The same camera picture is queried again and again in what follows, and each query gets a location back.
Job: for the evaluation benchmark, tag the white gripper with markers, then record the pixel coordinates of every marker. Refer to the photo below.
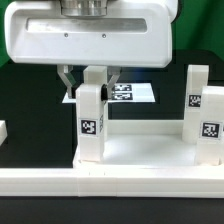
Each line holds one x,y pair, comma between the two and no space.
124,33

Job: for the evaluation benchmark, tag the white desk top tray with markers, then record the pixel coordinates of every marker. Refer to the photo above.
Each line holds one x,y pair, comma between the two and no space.
142,144

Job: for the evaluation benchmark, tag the fiducial marker sheet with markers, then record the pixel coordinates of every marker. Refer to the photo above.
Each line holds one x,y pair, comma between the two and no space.
132,92

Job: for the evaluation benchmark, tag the white front fence rail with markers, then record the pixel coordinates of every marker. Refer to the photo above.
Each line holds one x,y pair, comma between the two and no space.
191,182

